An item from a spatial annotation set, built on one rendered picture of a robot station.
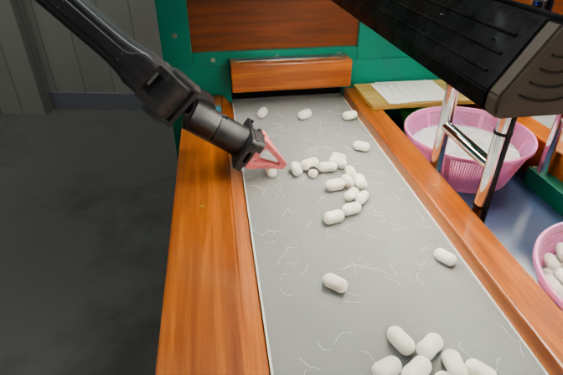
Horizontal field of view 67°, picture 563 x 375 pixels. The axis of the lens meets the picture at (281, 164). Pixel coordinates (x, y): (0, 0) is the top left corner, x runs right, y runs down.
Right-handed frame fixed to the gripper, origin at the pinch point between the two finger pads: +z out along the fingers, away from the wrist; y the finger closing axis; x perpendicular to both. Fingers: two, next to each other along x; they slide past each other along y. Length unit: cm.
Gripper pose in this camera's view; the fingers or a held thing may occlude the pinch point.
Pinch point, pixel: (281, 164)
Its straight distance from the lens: 79.9
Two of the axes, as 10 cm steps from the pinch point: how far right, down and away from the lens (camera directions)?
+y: -1.5, -4.9, 8.6
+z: 8.0, 4.4, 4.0
